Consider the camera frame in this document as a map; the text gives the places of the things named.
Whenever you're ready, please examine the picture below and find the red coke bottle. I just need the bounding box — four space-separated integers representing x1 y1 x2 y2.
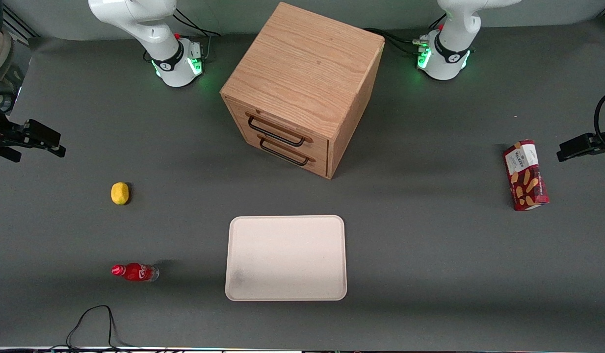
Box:
111 263 160 283

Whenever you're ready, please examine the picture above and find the cream rectangular tray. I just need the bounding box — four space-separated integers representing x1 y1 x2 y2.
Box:
225 215 348 302

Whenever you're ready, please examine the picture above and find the red tartan shortbread box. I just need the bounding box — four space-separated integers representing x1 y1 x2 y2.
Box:
502 140 550 211

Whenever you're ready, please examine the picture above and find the yellow lemon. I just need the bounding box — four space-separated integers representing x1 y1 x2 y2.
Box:
110 182 130 205

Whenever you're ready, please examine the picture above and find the dark grey table mat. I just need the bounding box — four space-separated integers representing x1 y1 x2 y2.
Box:
0 22 605 350

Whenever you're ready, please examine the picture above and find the wooden drawer front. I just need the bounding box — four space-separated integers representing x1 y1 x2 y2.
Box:
226 98 330 156
232 123 329 178

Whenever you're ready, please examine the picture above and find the oak wooden drawer cabinet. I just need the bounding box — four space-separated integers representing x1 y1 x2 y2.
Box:
220 1 385 180

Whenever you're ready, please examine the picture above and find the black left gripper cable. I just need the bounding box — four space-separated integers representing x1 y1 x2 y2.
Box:
594 90 605 146

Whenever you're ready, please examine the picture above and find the aluminium frame rail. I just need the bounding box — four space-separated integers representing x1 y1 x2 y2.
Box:
2 9 40 41

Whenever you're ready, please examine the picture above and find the black right arm base cable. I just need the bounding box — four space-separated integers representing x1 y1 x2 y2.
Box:
173 8 222 63

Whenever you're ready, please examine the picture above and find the black arm base cable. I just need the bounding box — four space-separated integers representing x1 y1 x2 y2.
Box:
173 8 222 63
364 14 447 57

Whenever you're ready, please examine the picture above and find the thin black looped cable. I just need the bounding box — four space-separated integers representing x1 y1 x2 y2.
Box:
47 305 136 352

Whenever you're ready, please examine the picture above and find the black left arm base cable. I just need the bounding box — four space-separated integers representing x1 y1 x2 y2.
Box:
364 14 447 57

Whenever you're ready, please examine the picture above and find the black metal drawer handle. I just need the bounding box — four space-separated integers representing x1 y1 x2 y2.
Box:
258 134 316 167
246 113 314 147

